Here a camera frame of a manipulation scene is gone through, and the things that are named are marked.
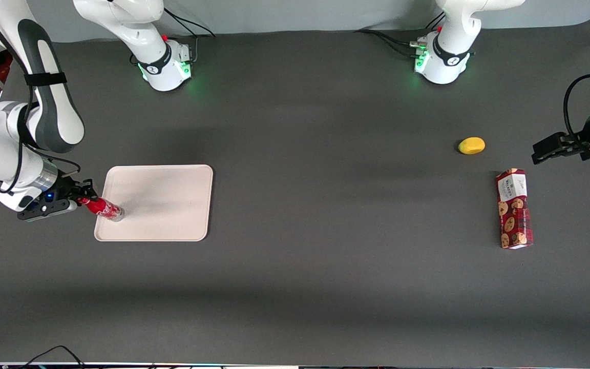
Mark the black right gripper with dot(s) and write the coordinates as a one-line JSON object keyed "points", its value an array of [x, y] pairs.
{"points": [[64, 189]]}

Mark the red coke bottle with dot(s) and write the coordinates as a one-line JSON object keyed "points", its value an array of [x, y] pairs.
{"points": [[103, 208]]}

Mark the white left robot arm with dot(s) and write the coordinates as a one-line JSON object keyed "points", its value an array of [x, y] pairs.
{"points": [[454, 31]]}

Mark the beige plastic tray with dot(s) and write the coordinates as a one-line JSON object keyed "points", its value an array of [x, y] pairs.
{"points": [[167, 205]]}

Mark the red cookie box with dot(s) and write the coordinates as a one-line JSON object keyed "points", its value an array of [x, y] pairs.
{"points": [[514, 215]]}

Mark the yellow lemon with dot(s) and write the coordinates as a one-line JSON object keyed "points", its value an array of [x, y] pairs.
{"points": [[471, 145]]}

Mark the dark grey table mat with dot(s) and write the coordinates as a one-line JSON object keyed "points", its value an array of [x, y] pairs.
{"points": [[325, 282]]}

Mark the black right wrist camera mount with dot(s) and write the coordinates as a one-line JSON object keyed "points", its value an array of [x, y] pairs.
{"points": [[44, 210]]}

